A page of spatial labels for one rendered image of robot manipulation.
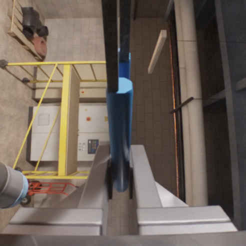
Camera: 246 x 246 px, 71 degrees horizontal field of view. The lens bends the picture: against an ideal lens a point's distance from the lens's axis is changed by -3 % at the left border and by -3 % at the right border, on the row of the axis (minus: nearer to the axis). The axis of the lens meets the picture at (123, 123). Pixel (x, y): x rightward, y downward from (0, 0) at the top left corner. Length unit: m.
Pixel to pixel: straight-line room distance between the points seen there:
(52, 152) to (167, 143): 2.63
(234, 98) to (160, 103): 1.83
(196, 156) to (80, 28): 4.25
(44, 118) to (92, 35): 2.51
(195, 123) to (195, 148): 0.41
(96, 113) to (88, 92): 0.55
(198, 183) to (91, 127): 2.32
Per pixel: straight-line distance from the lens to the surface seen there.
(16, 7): 4.27
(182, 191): 3.92
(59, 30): 5.52
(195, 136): 3.17
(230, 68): 3.44
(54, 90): 4.36
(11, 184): 0.47
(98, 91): 4.11
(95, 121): 3.88
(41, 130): 4.20
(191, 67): 3.44
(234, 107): 3.26
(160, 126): 4.40
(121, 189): 0.16
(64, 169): 2.86
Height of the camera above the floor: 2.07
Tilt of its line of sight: 1 degrees up
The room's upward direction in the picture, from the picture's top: 90 degrees clockwise
